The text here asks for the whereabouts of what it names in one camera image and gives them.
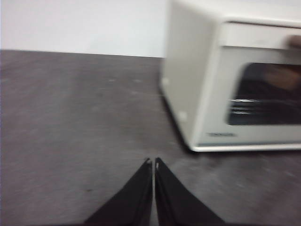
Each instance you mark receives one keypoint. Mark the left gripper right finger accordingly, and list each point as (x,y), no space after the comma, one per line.
(178,202)

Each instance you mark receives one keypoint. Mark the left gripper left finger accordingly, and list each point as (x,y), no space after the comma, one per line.
(131,202)

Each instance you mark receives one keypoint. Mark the golden brown bread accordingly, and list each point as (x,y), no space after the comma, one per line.
(282,77)

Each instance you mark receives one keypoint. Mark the cream white toaster oven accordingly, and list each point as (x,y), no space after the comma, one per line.
(188,70)

